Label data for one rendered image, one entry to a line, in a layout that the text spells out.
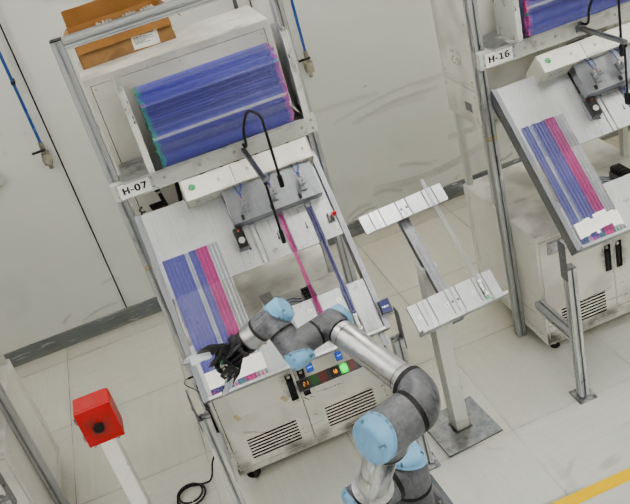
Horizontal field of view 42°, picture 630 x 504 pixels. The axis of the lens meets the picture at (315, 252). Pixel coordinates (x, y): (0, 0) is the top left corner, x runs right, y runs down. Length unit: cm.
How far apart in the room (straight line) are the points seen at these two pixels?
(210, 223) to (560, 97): 145
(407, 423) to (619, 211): 159
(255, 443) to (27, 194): 192
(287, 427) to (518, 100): 160
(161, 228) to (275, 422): 95
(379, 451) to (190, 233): 134
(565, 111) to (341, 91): 165
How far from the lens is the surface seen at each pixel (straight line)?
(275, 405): 332
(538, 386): 364
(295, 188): 294
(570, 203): 318
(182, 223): 297
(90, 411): 295
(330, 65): 458
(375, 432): 189
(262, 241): 294
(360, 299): 291
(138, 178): 291
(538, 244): 344
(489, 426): 347
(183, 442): 388
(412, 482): 234
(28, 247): 465
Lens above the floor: 241
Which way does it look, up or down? 29 degrees down
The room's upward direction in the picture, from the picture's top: 16 degrees counter-clockwise
